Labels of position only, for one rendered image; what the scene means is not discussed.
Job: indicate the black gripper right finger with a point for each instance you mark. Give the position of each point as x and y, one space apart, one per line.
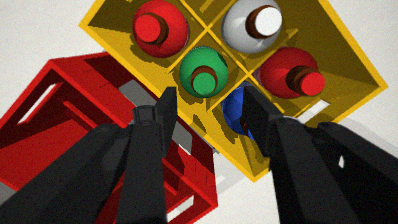
305 190

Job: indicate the green bottle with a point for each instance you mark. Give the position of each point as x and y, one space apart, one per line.
203 72

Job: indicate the yellow divided crate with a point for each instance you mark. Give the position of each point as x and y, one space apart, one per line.
311 25

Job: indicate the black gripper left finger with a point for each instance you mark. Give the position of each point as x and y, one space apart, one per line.
74 188

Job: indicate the red crate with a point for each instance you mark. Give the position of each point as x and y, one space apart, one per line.
26 148

